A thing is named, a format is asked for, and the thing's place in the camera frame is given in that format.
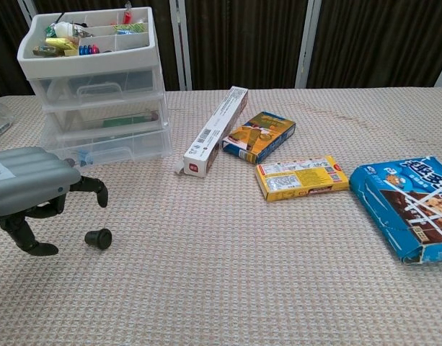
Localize beige woven tablecloth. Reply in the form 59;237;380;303
0;85;442;346

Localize white plastic drawer organizer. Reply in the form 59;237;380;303
17;6;174;159

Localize left black grey robot hand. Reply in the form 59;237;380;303
0;146;109;257

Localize blue chocolate cookie box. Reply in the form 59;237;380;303
349;155;442;266

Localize orange and blue snack box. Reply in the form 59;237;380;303
220;110;297;165

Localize yellow flat snack box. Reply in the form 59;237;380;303
255;154;350;203

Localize colourful printed candy packet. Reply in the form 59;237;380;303
32;45;61;58

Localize long white carton box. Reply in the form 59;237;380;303
174;85;249;179

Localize clear plastic drawer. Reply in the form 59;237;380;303
27;68;161;107
42;104;174;169

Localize shiny yellow packet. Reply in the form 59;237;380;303
45;37;79;51

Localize green yellow packet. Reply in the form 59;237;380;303
112;22;148;34

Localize green flat card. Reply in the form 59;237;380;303
102;114;151;128

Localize small black rubber stopper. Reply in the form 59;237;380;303
84;228;112;250

